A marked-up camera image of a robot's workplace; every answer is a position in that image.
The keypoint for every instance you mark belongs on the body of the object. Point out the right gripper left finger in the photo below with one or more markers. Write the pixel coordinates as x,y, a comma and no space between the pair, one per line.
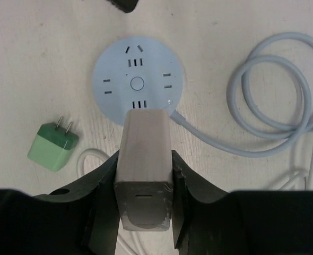
79,218

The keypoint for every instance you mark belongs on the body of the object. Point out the round light blue power strip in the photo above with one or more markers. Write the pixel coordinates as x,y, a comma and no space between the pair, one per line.
137,73

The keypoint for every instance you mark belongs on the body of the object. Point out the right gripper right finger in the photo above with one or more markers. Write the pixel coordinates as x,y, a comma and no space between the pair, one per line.
208,220

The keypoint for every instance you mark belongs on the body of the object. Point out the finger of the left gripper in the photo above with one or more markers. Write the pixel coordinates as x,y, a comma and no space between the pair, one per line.
126,6

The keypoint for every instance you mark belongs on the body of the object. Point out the white charger plug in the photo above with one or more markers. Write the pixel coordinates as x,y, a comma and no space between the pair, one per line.
143,184

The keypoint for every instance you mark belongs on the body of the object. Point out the green charger plug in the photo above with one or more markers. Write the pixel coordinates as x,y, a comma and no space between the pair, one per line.
53,145

